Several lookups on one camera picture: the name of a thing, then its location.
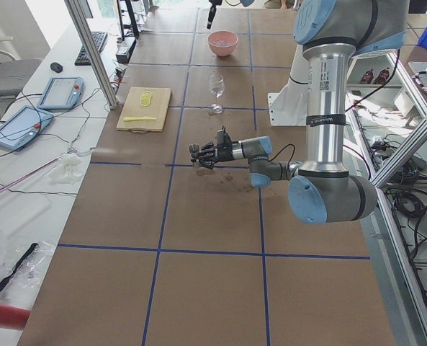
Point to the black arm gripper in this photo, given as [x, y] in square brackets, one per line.
[211, 16]

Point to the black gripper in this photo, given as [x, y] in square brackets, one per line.
[223, 155]

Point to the steel double jigger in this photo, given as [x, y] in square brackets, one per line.
[194, 153]

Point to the clear ice cubes pile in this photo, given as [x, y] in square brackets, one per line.
[221, 43]

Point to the clear wine glass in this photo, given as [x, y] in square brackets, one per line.
[217, 87]

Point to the pink plastic bowl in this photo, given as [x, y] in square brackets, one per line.
[226, 35]

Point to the bamboo cutting board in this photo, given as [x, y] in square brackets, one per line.
[158, 108]

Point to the yellow plastic knife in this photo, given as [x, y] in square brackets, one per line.
[142, 118]

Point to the black box device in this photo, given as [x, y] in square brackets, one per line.
[125, 50]

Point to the white crumpled cloth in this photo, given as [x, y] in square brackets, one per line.
[67, 170]

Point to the pink metal rod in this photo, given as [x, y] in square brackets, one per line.
[29, 174]

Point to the blue teach pendant far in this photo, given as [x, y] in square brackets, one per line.
[61, 93]

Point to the blue teach pendant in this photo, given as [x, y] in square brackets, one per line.
[23, 127]
[61, 93]

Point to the black computer mouse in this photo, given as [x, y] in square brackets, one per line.
[56, 67]

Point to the blue teach pendant near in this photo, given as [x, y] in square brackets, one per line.
[23, 127]

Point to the clear plastic bag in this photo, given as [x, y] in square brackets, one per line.
[23, 265]

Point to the red cylinder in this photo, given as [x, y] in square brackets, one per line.
[13, 318]

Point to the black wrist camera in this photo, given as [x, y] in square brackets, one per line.
[223, 138]

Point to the aluminium frame post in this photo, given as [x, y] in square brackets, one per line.
[78, 17]

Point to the aluminium side frame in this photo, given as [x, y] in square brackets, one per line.
[386, 140]

